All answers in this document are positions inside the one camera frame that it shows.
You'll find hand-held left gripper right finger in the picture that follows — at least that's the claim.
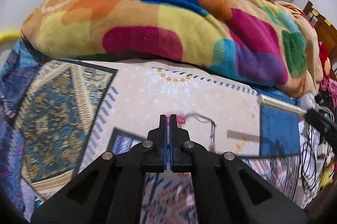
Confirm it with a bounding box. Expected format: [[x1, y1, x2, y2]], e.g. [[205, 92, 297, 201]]
[[169, 114, 308, 224]]

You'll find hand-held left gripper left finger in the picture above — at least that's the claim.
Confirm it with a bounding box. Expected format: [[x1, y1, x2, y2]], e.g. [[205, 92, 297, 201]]
[[30, 114, 169, 224]]

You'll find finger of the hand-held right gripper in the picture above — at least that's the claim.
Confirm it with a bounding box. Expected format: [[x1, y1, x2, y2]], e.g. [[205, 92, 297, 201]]
[[305, 108, 337, 141]]

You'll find white cable pink plug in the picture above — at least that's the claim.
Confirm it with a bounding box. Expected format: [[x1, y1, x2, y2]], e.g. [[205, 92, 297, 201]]
[[176, 112, 218, 153]]

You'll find silver metal stick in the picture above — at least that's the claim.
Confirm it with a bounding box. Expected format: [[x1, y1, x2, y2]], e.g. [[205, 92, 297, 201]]
[[257, 95, 307, 115]]

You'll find white pump bottle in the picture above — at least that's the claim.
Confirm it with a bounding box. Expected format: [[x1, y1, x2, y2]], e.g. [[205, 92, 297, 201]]
[[302, 94, 318, 110]]

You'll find pink clothing pile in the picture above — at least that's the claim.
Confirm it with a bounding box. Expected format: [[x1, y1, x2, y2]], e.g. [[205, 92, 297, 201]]
[[320, 74, 337, 101]]

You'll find blue patterned bed sheet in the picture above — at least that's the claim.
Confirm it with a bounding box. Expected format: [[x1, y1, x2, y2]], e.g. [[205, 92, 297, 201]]
[[0, 37, 309, 224]]

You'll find red plush toy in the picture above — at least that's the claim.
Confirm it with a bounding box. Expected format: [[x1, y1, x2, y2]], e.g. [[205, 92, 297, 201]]
[[318, 41, 333, 84]]

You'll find wooden headboard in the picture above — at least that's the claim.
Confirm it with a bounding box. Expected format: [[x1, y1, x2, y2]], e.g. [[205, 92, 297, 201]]
[[303, 0, 337, 57]]

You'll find colourful patch fleece blanket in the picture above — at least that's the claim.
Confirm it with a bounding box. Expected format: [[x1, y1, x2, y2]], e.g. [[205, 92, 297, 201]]
[[20, 0, 325, 99]]

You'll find yellow foam tube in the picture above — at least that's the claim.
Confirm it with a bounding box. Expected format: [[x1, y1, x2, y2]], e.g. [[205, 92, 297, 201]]
[[0, 29, 20, 44]]

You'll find black cable bundle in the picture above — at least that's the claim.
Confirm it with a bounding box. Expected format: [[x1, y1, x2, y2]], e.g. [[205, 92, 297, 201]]
[[300, 106, 336, 202]]

